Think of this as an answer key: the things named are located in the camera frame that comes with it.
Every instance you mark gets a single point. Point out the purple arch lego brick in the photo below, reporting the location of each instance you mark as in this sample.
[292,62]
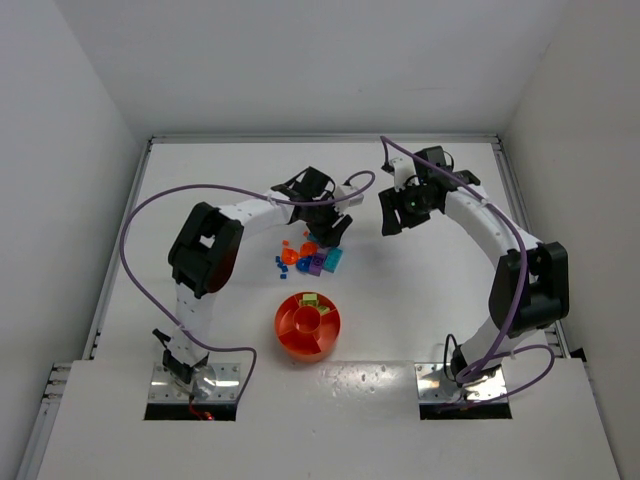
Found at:
[316,264]

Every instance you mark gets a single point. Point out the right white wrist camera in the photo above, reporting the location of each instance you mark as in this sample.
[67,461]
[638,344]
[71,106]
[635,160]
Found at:
[403,172]

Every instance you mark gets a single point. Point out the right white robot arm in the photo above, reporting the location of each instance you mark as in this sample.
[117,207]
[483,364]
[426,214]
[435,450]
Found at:
[530,289]

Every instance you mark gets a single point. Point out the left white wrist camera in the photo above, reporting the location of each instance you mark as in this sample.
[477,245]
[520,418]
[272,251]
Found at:
[347,196]

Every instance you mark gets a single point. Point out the blue rounded lego brick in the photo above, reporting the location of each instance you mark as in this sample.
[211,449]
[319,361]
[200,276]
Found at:
[303,264]

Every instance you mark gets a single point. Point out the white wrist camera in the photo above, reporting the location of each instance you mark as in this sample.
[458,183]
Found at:
[403,172]
[347,196]

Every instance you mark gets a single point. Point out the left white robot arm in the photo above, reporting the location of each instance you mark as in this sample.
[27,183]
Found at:
[204,253]

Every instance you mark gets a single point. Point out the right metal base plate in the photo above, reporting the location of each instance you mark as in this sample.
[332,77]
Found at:
[436,386]

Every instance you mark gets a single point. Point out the orange round divided container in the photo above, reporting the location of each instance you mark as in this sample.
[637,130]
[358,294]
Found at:
[303,333]

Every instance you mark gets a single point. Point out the purple rounded lego brick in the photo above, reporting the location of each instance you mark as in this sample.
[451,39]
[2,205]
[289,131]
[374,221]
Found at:
[322,242]

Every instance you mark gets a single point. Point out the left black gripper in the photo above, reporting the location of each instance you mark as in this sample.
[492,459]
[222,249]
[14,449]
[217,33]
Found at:
[326,226]

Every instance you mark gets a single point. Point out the teal 2x4 lego brick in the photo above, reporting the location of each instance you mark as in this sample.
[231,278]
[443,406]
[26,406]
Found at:
[332,259]

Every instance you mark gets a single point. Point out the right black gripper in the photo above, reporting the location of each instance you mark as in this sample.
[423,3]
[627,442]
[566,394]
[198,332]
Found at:
[400,211]

